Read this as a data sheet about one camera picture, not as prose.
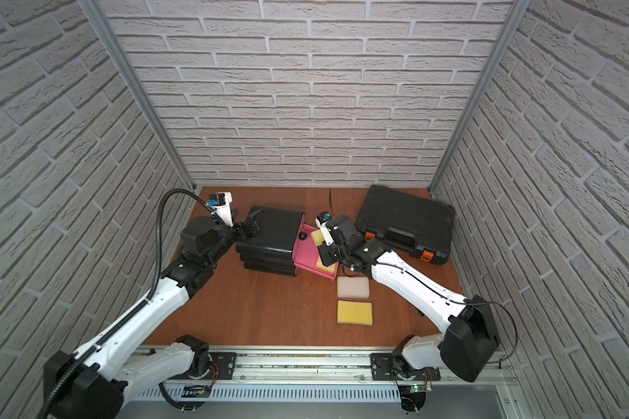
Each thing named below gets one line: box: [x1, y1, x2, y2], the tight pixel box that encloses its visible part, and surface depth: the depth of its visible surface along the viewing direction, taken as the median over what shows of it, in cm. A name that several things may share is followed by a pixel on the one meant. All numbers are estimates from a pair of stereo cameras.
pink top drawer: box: [291, 212, 339, 282], surface depth 88 cm
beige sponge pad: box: [336, 275, 370, 300], surface depth 90 cm
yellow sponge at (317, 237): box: [311, 228, 325, 248], surface depth 81 cm
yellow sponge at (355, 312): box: [337, 300, 374, 326], surface depth 85 cm
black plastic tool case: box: [353, 184, 456, 266], surface depth 99 cm
